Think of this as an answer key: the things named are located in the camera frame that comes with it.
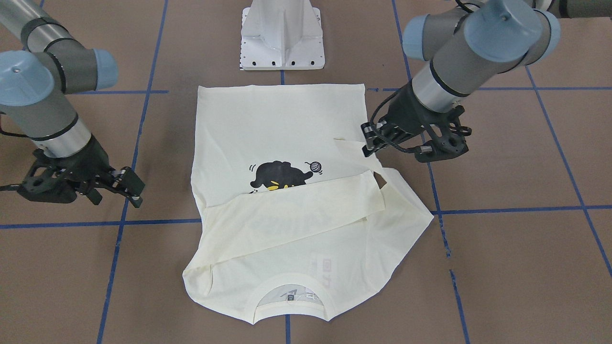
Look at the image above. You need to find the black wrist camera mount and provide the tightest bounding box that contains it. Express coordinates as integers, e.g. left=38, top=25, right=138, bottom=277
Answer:
left=415, top=105, right=472, bottom=163
left=0, top=150, right=102, bottom=205

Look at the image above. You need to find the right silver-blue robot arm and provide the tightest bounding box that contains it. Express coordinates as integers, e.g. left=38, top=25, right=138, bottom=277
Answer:
left=0, top=0, right=145, bottom=208

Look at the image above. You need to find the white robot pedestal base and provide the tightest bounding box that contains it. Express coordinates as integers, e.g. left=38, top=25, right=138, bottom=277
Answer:
left=239, top=0, right=326, bottom=71

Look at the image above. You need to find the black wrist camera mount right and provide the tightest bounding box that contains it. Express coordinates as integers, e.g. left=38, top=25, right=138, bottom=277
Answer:
left=0, top=150, right=102, bottom=205

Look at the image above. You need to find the cream long-sleeve cat shirt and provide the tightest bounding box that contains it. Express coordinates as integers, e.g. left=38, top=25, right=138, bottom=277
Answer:
left=182, top=84, right=433, bottom=324

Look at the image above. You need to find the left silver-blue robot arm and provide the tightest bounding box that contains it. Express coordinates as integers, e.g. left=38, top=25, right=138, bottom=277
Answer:
left=361, top=0, right=611, bottom=162

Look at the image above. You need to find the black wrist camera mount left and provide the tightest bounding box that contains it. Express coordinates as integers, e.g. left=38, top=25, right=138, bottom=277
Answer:
left=415, top=105, right=472, bottom=163

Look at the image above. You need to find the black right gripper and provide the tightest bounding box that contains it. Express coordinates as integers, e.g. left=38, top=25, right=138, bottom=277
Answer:
left=55, top=135, right=145, bottom=208

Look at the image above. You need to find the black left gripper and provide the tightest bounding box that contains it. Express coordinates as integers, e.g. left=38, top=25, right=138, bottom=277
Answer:
left=361, top=81, right=457, bottom=157

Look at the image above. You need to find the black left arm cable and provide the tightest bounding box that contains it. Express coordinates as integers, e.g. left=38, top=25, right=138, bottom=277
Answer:
left=371, top=91, right=421, bottom=154

